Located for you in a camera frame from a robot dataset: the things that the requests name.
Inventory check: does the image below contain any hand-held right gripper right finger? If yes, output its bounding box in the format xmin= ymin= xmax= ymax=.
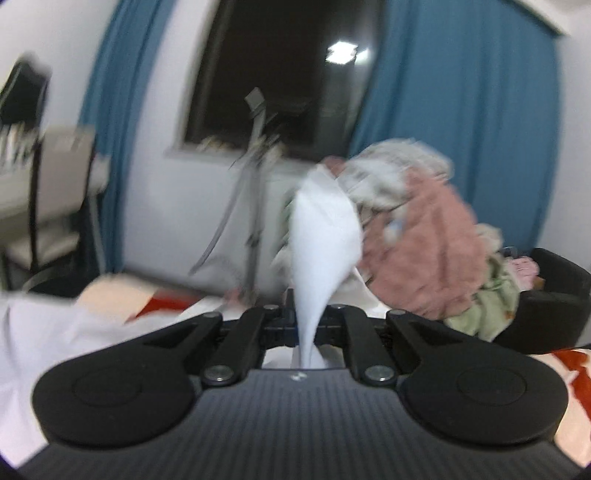
xmin=318 ymin=302 xmax=463 ymax=388

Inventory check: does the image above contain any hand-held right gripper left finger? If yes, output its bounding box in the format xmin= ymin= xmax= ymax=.
xmin=139 ymin=288 xmax=298 ymax=388

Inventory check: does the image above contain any white printed t-shirt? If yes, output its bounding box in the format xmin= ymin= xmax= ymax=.
xmin=0 ymin=167 xmax=386 ymax=467

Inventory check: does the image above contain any pink fluffy blanket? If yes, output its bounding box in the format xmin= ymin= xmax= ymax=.
xmin=323 ymin=157 xmax=491 ymax=325

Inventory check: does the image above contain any pale green cloth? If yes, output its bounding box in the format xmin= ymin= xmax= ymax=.
xmin=443 ymin=251 xmax=520 ymax=343

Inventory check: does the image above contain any striped fleece blanket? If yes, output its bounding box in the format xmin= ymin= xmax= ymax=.
xmin=76 ymin=272 xmax=591 ymax=467

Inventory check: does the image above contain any cream cloth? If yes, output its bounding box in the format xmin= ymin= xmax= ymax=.
xmin=475 ymin=224 xmax=505 ymax=254

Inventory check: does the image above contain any small pink cloth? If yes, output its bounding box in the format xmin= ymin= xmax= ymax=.
xmin=508 ymin=256 xmax=541 ymax=292

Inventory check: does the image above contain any grey white garment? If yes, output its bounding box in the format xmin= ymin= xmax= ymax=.
xmin=345 ymin=138 xmax=456 ymax=209

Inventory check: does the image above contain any black armchair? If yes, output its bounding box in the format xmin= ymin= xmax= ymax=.
xmin=496 ymin=247 xmax=591 ymax=356

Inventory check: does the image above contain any black and white chair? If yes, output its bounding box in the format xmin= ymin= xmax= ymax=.
xmin=0 ymin=127 xmax=112 ymax=297

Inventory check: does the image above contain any narrow blue curtain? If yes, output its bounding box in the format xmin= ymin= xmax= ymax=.
xmin=78 ymin=0 xmax=158 ymax=278

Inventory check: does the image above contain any wide blue curtain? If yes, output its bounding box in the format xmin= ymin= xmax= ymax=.
xmin=351 ymin=0 xmax=563 ymax=259

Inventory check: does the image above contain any white dresser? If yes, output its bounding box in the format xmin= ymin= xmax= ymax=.
xmin=0 ymin=154 xmax=112 ymax=220

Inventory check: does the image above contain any dark window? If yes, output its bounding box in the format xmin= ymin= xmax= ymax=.
xmin=175 ymin=0 xmax=385 ymax=162

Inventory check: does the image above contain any wavy vanity mirror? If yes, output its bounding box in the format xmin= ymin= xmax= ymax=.
xmin=0 ymin=58 xmax=51 ymax=131

